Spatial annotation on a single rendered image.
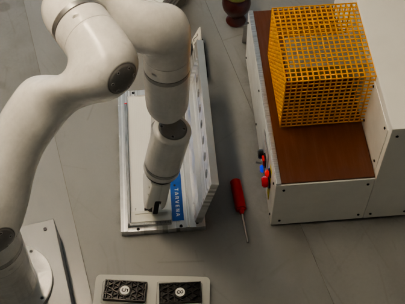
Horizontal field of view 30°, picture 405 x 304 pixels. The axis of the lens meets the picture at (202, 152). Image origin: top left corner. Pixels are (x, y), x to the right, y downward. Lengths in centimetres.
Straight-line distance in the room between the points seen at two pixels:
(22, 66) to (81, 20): 101
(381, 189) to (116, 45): 84
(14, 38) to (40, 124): 104
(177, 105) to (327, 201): 51
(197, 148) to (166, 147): 31
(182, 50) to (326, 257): 72
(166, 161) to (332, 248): 49
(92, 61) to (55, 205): 80
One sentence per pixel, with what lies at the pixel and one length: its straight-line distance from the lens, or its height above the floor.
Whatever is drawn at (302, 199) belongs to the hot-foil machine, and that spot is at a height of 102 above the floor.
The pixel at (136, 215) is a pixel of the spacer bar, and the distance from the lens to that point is 187.
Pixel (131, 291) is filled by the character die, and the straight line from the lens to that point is 180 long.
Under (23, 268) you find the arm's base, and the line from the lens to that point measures 164.
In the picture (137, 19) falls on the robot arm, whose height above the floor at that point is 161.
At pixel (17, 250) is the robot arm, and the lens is 157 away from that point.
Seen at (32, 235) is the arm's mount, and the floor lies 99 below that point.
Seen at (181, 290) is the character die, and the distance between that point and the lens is 178.
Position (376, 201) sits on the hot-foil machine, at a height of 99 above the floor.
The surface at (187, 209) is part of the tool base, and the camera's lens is 188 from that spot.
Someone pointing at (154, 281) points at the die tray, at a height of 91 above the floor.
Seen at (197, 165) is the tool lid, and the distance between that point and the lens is 187.
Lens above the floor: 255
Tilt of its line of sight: 56 degrees down
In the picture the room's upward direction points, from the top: 1 degrees counter-clockwise
